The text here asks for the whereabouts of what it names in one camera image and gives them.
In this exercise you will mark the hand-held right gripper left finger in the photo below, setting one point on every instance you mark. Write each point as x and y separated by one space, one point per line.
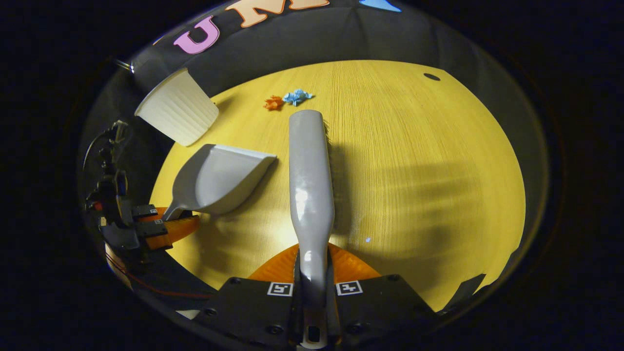
243 307

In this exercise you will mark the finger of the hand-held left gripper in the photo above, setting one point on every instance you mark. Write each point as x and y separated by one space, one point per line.
144 211
153 229

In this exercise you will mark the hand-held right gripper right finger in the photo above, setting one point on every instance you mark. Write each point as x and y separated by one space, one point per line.
380 307

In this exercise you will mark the grey dustpan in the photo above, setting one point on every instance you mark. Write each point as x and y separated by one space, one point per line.
219 175

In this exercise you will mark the white garbage bin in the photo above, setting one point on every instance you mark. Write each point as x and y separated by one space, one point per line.
180 114

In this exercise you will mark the small grey broom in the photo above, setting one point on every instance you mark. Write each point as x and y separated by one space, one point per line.
309 195

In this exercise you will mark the orange paper trash scrap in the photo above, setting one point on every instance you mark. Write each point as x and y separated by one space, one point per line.
274 103

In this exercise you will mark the blue paper trash scrap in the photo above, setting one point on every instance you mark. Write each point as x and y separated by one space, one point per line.
296 97

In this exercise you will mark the wooden desktop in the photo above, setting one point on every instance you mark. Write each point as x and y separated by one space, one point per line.
414 170

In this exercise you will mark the silver metal rod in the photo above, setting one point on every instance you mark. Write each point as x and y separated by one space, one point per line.
125 65

